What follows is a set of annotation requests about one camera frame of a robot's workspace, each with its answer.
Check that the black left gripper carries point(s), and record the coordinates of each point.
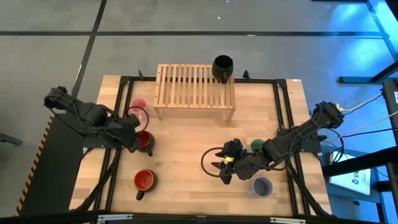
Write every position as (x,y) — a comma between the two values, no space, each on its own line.
(127,127)

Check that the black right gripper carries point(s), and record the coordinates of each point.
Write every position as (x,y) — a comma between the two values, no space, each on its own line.
(240,165)

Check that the green mug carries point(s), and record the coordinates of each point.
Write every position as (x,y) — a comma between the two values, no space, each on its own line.
(257,144)

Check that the lavender mug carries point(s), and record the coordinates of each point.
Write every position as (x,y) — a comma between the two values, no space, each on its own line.
(262,187)

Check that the pink mug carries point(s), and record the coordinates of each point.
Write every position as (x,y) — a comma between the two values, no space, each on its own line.
(138,104)

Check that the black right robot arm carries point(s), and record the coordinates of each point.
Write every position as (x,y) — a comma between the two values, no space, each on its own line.
(298,130)

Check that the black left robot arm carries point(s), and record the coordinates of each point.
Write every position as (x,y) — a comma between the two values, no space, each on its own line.
(90,113)

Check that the black rig beam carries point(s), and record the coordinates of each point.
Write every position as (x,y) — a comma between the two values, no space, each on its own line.
(199,219)

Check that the wooden slatted rack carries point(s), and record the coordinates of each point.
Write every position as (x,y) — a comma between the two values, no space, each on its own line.
(192,90)

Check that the black panel with hazard stripes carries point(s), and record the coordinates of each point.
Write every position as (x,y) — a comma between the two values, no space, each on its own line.
(49,174)

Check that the all black mug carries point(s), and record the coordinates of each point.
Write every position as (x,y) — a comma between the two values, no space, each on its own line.
(222,67)

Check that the white box with blue print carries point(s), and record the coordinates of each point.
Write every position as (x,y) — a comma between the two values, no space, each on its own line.
(348,182)

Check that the black slanted beam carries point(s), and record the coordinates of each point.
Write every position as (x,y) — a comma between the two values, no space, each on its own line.
(357,163)

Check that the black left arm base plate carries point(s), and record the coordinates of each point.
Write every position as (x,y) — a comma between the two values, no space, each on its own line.
(99,143)

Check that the metal bracket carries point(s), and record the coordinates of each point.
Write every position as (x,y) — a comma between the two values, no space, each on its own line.
(287,220)
(115,217)

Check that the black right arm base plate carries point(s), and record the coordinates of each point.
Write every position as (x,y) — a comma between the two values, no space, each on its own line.
(311,144)

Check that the black aluminium table frame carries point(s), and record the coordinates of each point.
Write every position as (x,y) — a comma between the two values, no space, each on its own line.
(258,80)

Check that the black upright post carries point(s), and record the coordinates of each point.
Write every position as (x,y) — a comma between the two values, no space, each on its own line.
(392,124)

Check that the black desk frame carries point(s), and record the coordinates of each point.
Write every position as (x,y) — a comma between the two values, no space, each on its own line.
(384,73)

